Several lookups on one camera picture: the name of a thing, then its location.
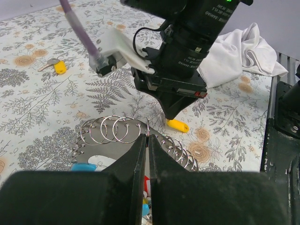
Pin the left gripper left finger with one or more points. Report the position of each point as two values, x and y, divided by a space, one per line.
112 196

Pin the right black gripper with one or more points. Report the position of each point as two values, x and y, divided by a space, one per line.
188 32

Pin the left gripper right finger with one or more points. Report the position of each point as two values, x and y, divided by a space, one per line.
180 197

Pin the yellow tagged key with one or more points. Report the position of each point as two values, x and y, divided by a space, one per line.
178 125
58 65

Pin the blue key tag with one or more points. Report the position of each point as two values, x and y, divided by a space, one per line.
145 209

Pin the red key tag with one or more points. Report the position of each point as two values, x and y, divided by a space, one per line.
147 187

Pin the white cloth cover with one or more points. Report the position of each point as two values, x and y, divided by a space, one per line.
238 51

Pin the floral table mat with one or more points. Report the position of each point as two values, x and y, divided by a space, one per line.
41 112

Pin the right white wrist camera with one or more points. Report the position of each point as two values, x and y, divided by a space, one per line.
115 50

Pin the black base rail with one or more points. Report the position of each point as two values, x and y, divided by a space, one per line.
281 148

